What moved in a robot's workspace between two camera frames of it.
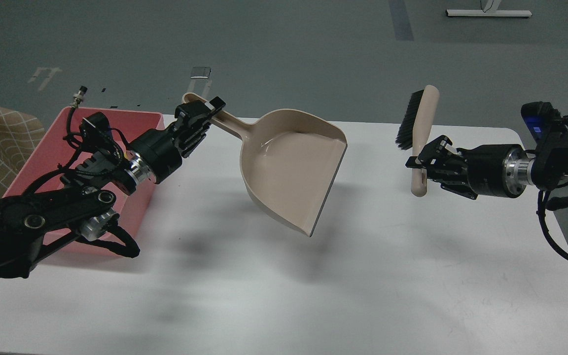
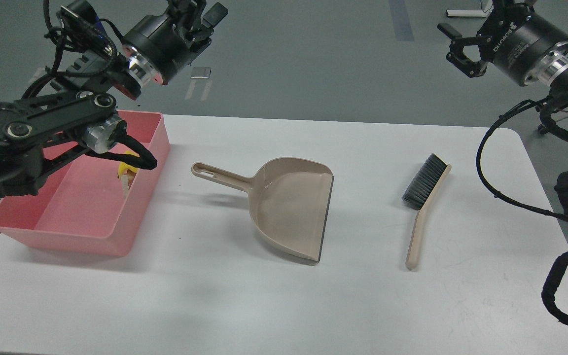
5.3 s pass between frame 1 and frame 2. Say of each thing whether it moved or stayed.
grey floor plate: stayed
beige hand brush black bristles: moved
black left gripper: moved
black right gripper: moved
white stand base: stayed
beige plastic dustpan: moved
